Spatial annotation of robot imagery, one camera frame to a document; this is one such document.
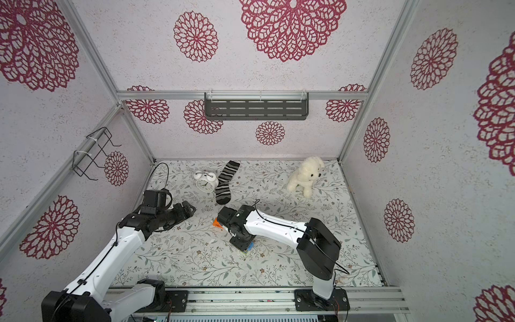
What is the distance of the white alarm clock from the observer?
992 mm

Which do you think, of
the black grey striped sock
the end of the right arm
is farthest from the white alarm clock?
the end of the right arm

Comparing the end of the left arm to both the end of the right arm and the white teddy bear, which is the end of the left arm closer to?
the end of the right arm

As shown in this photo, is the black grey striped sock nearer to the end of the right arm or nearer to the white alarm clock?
the white alarm clock

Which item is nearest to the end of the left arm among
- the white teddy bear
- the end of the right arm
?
the end of the right arm

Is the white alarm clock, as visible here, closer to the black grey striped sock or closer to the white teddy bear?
the black grey striped sock

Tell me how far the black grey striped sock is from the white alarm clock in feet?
0.10

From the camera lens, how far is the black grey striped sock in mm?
1051
